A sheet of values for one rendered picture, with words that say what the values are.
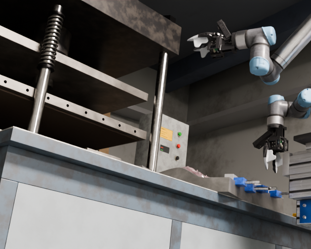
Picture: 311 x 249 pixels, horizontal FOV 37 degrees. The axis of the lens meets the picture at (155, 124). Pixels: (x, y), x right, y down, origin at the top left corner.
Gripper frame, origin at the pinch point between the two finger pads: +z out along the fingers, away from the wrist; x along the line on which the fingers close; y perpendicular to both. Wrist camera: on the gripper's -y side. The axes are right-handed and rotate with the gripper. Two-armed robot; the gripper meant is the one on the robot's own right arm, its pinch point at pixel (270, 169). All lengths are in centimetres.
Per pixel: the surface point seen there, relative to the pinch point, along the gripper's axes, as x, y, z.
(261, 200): -8.5, 2.1, 16.2
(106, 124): -38, -79, -24
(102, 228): -93, 4, 41
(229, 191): -45, 13, 21
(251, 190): -28.5, 10.9, 16.7
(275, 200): 1.7, 2.1, 14.5
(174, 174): -52, -9, 14
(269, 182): 227, -153, -56
